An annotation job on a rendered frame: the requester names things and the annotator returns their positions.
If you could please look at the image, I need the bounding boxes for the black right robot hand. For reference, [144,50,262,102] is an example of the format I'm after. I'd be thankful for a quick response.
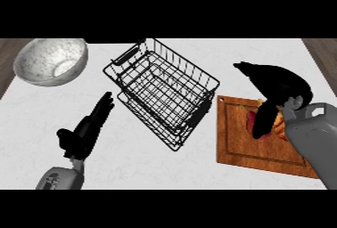
[233,61,315,140]

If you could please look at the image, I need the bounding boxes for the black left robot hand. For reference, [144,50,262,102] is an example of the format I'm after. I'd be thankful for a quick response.
[55,91,116,161]

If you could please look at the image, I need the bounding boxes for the red and orange pear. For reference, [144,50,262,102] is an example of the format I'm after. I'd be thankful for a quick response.
[246,99,292,142]

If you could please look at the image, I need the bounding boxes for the brown wooden cutting board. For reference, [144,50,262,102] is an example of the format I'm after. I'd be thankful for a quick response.
[216,94,321,180]

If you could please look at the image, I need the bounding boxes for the speckled white bowl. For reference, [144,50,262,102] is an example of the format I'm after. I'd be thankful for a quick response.
[12,38,91,87]

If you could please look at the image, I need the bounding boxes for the black tiered wire basket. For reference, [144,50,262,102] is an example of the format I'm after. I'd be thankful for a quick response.
[103,38,222,152]

